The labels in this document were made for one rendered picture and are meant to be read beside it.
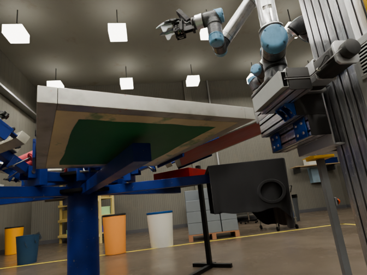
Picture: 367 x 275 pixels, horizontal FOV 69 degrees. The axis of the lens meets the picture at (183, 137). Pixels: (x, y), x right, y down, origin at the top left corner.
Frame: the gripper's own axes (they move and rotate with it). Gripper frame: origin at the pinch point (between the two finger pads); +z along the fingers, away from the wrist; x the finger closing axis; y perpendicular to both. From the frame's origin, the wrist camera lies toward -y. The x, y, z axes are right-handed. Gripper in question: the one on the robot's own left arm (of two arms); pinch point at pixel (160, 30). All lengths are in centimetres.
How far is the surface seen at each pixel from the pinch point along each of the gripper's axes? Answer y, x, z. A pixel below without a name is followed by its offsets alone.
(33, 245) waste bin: 92, 330, 398
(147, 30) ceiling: -478, 451, 208
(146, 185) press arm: 71, 60, 37
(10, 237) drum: 61, 464, 611
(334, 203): 93, 83, -80
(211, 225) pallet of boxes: 75, 477, 82
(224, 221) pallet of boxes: 68, 484, 53
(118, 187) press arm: 72, 55, 56
